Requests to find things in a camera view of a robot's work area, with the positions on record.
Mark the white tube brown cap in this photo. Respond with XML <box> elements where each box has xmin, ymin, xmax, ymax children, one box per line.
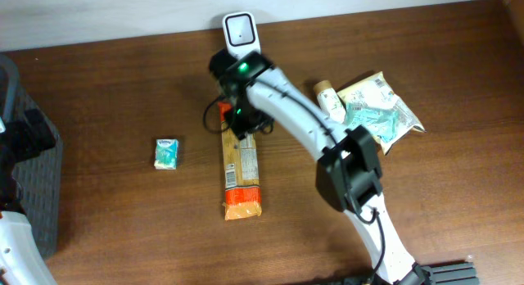
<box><xmin>314</xmin><ymin>80</ymin><xmax>346</xmax><ymax>124</ymax></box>

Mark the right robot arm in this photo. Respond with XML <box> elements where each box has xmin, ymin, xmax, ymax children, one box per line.
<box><xmin>209</xmin><ymin>49</ymin><xmax>433</xmax><ymax>284</ymax></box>

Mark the grey plastic mesh basket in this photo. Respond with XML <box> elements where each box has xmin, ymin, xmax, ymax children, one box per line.
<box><xmin>1</xmin><ymin>54</ymin><xmax>63</xmax><ymax>259</ymax></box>

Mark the small teal tissue pack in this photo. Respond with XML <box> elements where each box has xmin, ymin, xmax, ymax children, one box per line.
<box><xmin>154</xmin><ymin>139</ymin><xmax>178</xmax><ymax>170</ymax></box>

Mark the white barcode scanner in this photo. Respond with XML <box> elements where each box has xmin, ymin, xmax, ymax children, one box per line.
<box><xmin>222</xmin><ymin>11</ymin><xmax>261</xmax><ymax>59</ymax></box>

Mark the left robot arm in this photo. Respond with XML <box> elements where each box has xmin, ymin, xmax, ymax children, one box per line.
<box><xmin>1</xmin><ymin>109</ymin><xmax>56</xmax><ymax>284</ymax></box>

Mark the grey arm base mount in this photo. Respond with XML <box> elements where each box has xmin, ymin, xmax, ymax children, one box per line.
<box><xmin>422</xmin><ymin>262</ymin><xmax>480</xmax><ymax>285</ymax></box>

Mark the teal wet wipes pack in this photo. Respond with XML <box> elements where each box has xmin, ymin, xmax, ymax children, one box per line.
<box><xmin>344</xmin><ymin>103</ymin><xmax>400</xmax><ymax>143</ymax></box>

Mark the orange spaghetti packet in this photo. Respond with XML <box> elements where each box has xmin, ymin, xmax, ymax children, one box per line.
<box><xmin>216</xmin><ymin>101</ymin><xmax>263</xmax><ymax>221</ymax></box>

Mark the right camera black cable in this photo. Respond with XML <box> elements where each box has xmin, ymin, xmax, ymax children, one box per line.
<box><xmin>202</xmin><ymin>82</ymin><xmax>388</xmax><ymax>278</ymax></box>

